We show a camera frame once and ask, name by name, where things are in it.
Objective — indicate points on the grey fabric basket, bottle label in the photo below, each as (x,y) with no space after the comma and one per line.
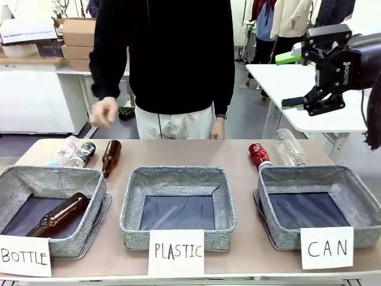
(59,181)

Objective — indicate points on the person's right hand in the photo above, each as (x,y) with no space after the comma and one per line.
(102,113)

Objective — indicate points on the black drink can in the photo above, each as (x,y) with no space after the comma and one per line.
(83,153)

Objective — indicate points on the hanging cream hoodie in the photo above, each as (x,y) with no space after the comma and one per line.
(290,18)

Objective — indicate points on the right gripper green finger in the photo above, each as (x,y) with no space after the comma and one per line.
(297,53)
(324,101)

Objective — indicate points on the hanging dark jacket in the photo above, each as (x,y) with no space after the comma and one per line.
(334,12)

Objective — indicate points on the white paper label BOTTLE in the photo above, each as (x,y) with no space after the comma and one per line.
(25,256)

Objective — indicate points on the white printed carton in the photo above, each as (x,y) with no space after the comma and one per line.
(28,29)

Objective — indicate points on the white side table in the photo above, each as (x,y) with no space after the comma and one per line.
(285,86)

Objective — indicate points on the hanging blue garment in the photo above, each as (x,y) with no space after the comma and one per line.
(265,21)

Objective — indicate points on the crushed clear bottle, blue cap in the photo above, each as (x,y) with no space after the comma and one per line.
(64,152)

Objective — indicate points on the white cabinet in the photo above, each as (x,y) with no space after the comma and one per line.
(35,98)

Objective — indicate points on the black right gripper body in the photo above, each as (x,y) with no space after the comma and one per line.
(339,70)

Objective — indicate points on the person's right forearm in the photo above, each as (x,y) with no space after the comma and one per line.
(105,71)

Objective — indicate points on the flat brown cardboard box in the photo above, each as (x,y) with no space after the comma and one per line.
(78,52)

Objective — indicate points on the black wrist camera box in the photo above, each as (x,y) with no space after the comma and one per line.
(327,34)

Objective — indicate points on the red drink can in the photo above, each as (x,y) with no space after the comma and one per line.
(259,154)

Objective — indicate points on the white paper label CAN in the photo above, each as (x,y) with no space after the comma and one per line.
(327,248)

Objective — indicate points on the person's left hand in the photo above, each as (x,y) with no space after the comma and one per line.
(218,129)

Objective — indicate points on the person in black sweater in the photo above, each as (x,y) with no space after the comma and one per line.
(172,59)

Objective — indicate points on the white paper label PLASTIC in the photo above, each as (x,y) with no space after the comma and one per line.
(176,251)

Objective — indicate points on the large brown glass bottle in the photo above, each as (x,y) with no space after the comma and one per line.
(59,214)

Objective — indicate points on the grey fabric basket, can label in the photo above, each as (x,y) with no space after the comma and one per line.
(315,181)

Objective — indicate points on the grey fabric basket, plastic label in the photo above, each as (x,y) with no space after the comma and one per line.
(178,181)

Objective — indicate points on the black bag on floor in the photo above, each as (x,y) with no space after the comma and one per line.
(125,113)

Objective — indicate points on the person's left forearm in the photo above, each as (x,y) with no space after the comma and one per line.
(224,86)

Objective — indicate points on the small brown glass bottle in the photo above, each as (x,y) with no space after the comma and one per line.
(110,156)

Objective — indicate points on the large brown cardboard box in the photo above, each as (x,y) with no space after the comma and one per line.
(78,32)

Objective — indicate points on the clear plastic bottle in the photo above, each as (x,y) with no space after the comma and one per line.
(291,149)

